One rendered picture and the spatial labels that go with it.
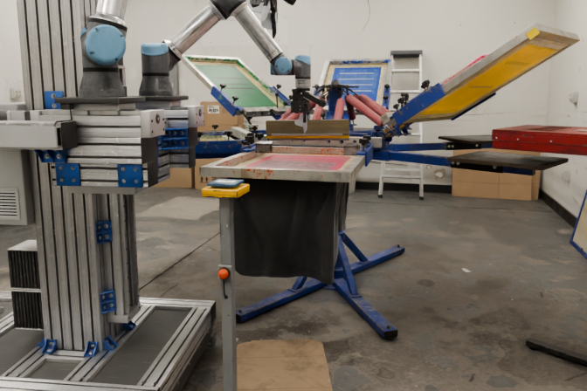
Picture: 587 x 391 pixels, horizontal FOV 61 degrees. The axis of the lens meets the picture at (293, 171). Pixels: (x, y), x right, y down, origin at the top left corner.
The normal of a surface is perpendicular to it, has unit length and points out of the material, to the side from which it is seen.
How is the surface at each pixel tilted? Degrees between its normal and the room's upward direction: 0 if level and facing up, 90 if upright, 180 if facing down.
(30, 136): 90
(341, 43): 90
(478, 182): 75
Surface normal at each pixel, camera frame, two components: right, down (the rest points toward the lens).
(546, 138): -0.70, 0.12
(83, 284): -0.11, 0.15
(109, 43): 0.42, 0.27
